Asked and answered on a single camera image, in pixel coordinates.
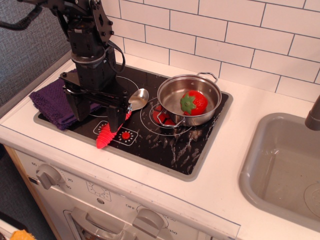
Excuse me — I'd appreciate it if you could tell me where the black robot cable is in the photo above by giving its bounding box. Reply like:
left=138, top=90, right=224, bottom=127
left=106, top=39, right=126, bottom=74

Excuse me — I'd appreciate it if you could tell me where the spoon with red handle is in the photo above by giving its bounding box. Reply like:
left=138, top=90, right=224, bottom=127
left=96, top=88, right=149, bottom=149

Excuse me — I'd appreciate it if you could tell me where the silver pot with handles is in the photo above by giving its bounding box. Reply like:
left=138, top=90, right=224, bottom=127
left=156, top=72, right=222, bottom=128

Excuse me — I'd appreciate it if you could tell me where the grey right oven knob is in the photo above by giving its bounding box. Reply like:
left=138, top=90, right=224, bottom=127
left=132, top=208, right=165, bottom=238

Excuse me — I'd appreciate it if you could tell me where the grey left oven knob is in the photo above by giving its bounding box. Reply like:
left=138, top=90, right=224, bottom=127
left=36, top=164, right=62, bottom=190

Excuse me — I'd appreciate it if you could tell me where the grey faucet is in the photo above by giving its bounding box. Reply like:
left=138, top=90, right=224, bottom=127
left=304, top=95, right=320, bottom=131

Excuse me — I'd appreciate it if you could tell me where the grey sink basin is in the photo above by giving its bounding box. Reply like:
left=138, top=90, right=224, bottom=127
left=239, top=112, right=320, bottom=232

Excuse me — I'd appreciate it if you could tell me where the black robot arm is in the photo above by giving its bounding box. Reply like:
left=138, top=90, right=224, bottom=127
left=17, top=0, right=129, bottom=133

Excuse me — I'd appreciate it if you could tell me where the red toy strawberry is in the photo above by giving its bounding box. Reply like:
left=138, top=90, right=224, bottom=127
left=180, top=90, right=208, bottom=116

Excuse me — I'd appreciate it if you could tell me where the grey oven knob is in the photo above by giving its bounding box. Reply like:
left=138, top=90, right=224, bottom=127
left=36, top=164, right=62, bottom=190
left=132, top=208, right=165, bottom=238

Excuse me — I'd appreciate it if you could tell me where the grey oven door handle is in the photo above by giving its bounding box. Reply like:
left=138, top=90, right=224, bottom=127
left=70, top=207, right=138, bottom=240

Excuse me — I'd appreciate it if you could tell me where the yellow object at corner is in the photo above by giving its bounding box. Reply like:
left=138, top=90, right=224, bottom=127
left=10, top=229, right=36, bottom=240

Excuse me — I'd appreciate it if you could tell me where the purple rag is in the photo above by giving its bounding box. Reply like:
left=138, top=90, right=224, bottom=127
left=29, top=69, right=103, bottom=131

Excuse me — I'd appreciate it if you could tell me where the black toy stovetop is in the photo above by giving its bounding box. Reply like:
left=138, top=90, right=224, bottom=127
left=33, top=58, right=234, bottom=182

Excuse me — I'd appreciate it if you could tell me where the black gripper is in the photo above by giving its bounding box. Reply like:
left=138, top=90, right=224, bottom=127
left=60, top=46, right=128, bottom=133

